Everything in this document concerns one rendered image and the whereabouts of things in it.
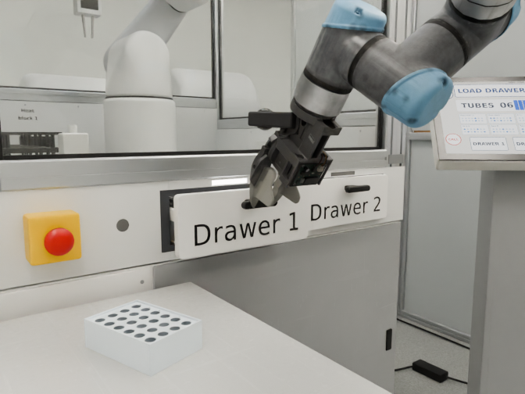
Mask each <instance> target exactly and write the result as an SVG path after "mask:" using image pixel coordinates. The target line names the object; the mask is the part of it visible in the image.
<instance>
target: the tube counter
mask: <svg viewBox="0 0 525 394"><path fill-rule="evenodd" d="M498 104H499V108H500V111H525V99H498Z"/></svg>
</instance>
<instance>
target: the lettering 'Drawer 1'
mask: <svg viewBox="0 0 525 394"><path fill-rule="evenodd" d="M291 215H293V228H290V231H293V230H298V227H295V212H293V213H290V216H291ZM278 220H280V218H278V219H276V220H273V233H275V224H276V222H277V221H278ZM264 222H266V223H267V225H268V226H265V227H261V226H262V223H264ZM255 224H256V222H254V224H253V229H252V232H251V228H250V224H249V223H247V224H246V228H245V233H244V231H243V227H242V224H240V227H241V233H242V237H243V238H245V237H246V233H247V230H248V229H249V233H250V236H251V237H253V235H254V230H255ZM197 227H206V229H207V231H208V237H207V239H206V240H205V241H204V242H201V243H198V232H197ZM229 227H232V228H233V229H234V230H233V231H228V232H227V233H226V234H225V239H226V240H227V241H231V240H233V239H234V240H235V239H236V228H235V226H234V225H228V226H226V229H227V228H229ZM268 227H270V223H269V221H267V220H263V221H262V222H261V223H260V225H259V233H260V234H261V235H268V234H269V233H270V232H269V231H268V232H267V233H262V231H261V229H263V228H268ZM220 228H223V226H221V227H218V228H217V227H215V243H216V242H217V232H218V230H219V229H220ZM229 233H234V236H233V237H232V238H228V237H227V235H228V234H229ZM209 239H210V229H209V226H207V225H205V224H197V225H195V246H197V245H204V244H205V243H207V242H208V241H209Z"/></svg>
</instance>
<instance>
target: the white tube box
mask: <svg viewBox="0 0 525 394"><path fill-rule="evenodd" d="M84 335H85V347H87V348H89V349H92V350H94V351H95V352H97V353H101V354H102V355H104V356H107V357H109V358H111V359H113V360H115V361H117V362H120V363H122V364H124V365H126V366H128V367H131V368H133V369H135V370H137V371H140V372H141V373H143V374H146V375H148V376H150V377H151V376H153V375H154V374H157V373H159V372H160V371H162V370H164V369H166V368H168V367H169V366H171V365H173V364H175V363H176V362H178V361H180V360H182V359H184V358H185V357H187V356H190V355H191V354H192V353H195V352H197V351H199V350H200V349H202V320H200V319H198V318H194V317H190V316H188V315H185V314H182V313H178V312H175V311H172V310H168V309H166V308H163V307H160V306H156V305H153V304H151V303H147V302H143V301H141V300H138V299H136V300H134V301H132V302H129V303H125V304H123V305H121V306H117V307H115V308H112V309H110V310H106V311H104V312H101V313H97V314H95V315H93V316H90V317H87V318H84Z"/></svg>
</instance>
